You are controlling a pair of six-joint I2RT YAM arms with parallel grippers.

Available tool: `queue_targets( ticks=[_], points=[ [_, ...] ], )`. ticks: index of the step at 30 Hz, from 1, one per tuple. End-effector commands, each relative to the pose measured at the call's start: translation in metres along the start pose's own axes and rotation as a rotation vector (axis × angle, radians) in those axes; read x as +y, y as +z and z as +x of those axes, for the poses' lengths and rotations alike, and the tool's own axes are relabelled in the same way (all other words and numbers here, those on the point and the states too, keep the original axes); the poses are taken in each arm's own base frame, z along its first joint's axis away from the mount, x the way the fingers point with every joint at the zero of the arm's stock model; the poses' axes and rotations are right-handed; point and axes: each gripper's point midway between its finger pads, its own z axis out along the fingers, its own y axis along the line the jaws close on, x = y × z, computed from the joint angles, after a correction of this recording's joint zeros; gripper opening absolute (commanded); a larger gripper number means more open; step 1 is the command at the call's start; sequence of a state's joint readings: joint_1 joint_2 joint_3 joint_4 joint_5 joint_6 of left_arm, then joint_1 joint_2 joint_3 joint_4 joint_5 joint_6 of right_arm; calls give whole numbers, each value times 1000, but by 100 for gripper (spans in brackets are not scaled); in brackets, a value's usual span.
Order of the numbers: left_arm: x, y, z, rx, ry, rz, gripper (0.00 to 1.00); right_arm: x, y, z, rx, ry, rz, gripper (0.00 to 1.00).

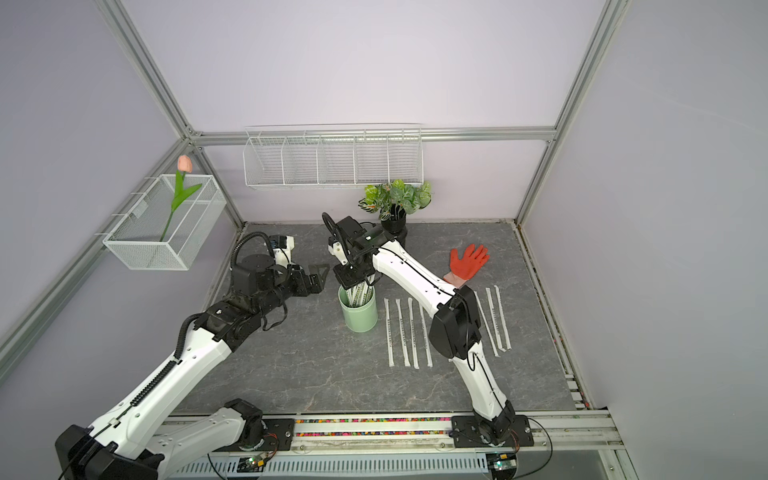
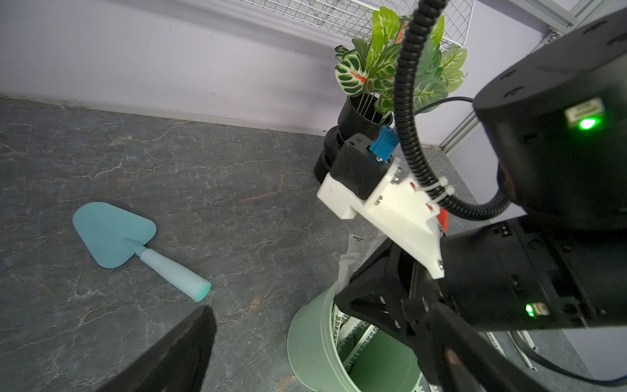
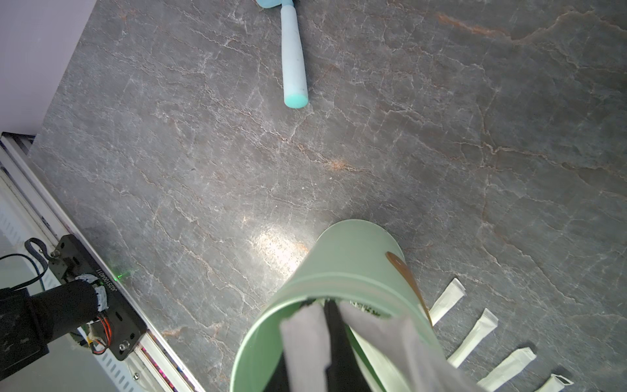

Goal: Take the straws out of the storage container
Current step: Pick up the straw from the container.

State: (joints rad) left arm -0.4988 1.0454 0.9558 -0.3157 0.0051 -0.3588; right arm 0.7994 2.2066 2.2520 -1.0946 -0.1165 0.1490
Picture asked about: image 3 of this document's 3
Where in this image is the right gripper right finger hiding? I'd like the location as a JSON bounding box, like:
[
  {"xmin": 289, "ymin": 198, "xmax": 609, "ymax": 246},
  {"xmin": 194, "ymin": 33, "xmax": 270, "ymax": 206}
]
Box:
[{"xmin": 323, "ymin": 301, "xmax": 371, "ymax": 391}]

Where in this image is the green cylindrical storage cup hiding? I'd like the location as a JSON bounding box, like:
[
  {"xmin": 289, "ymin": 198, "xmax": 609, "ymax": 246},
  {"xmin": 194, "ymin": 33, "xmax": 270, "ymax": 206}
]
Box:
[{"xmin": 230, "ymin": 219, "xmax": 442, "ymax": 391}]

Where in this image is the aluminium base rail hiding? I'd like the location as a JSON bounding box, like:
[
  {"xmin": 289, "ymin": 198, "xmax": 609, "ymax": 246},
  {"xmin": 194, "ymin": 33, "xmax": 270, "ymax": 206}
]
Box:
[{"xmin": 1, "ymin": 134, "xmax": 201, "ymax": 391}]

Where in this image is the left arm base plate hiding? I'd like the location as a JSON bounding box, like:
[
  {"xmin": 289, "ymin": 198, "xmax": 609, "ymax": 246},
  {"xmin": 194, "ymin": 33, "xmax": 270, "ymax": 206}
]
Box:
[{"xmin": 49, "ymin": 235, "xmax": 147, "ymax": 361}]

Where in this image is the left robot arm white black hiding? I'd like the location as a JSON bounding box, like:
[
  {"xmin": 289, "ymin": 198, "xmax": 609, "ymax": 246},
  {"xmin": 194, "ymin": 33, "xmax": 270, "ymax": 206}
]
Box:
[{"xmin": 1, "ymin": 280, "xmax": 99, "ymax": 380}]

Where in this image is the white straw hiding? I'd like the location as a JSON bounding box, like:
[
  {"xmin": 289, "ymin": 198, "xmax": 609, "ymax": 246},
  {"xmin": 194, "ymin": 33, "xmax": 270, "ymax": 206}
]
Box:
[
  {"xmin": 429, "ymin": 278, "xmax": 466, "ymax": 325},
  {"xmin": 535, "ymin": 373, "xmax": 574, "ymax": 392},
  {"xmin": 447, "ymin": 308, "xmax": 499, "ymax": 368},
  {"xmin": 477, "ymin": 347, "xmax": 537, "ymax": 392}
]

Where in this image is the teal garden trowel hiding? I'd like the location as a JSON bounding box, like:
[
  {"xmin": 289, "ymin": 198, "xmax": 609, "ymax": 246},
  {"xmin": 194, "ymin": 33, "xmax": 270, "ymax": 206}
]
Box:
[{"xmin": 256, "ymin": 0, "xmax": 309, "ymax": 109}]

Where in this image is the bundle of wrapped white straws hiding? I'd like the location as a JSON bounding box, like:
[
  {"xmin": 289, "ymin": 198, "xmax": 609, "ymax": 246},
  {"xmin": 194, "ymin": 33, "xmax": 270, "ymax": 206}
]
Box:
[{"xmin": 278, "ymin": 301, "xmax": 486, "ymax": 392}]

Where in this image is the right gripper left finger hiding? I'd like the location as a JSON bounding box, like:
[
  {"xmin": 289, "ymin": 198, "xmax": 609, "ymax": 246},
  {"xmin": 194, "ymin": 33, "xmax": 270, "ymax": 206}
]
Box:
[{"xmin": 264, "ymin": 353, "xmax": 292, "ymax": 392}]

